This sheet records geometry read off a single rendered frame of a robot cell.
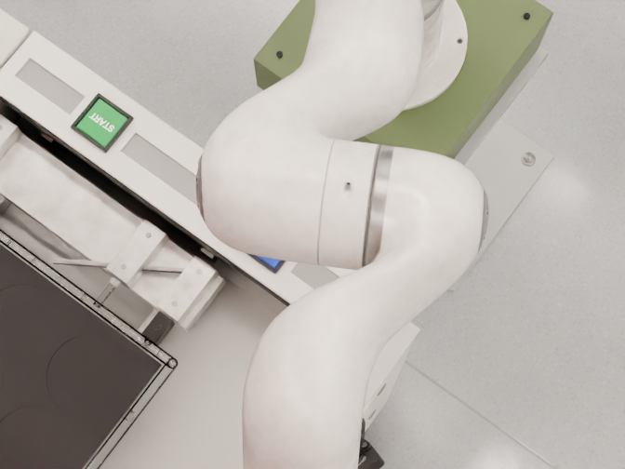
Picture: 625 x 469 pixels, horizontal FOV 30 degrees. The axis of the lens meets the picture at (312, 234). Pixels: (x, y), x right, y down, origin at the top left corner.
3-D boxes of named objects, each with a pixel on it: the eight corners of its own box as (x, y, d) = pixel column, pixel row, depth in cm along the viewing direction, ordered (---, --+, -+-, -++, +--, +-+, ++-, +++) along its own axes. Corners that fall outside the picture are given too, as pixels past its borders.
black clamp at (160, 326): (158, 346, 145) (154, 342, 142) (144, 336, 145) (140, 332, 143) (175, 323, 146) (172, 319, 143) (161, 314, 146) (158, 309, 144)
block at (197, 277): (180, 326, 146) (178, 321, 143) (159, 310, 146) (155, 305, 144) (219, 274, 148) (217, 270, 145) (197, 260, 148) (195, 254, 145)
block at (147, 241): (130, 288, 147) (126, 283, 144) (109, 273, 148) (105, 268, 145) (169, 239, 149) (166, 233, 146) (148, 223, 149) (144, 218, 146)
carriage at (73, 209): (188, 333, 149) (185, 329, 146) (-31, 173, 154) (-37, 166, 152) (226, 284, 150) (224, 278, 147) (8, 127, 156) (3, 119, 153)
